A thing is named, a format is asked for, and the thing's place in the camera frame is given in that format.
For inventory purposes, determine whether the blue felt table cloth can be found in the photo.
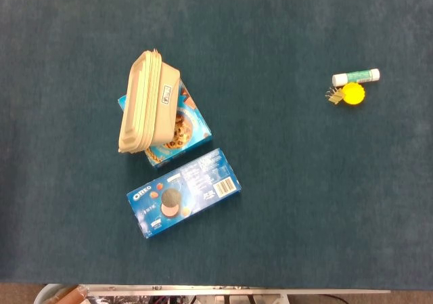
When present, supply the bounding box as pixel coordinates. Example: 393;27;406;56
0;0;433;290

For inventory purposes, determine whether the blue Oreo box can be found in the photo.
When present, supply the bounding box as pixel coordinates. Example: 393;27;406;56
126;148;242;240

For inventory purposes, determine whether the yellow object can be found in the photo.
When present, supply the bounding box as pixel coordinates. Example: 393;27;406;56
341;82;367;107

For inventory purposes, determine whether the white plastic bucket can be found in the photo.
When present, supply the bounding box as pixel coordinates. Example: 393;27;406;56
33;283;81;304

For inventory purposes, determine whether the white green glue stick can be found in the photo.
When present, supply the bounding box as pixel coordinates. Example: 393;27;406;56
332;68;381;87

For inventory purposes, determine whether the metal table frame rail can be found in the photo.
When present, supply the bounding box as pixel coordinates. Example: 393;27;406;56
78;284;392;298

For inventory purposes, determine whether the beige lidded lunch box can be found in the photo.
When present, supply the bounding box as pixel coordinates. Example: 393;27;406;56
117;48;182;154

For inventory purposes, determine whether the light blue cookie box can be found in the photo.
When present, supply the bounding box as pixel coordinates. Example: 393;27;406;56
117;79;213;169

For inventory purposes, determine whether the gold binder clip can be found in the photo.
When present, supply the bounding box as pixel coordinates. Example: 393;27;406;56
325;87;346;106

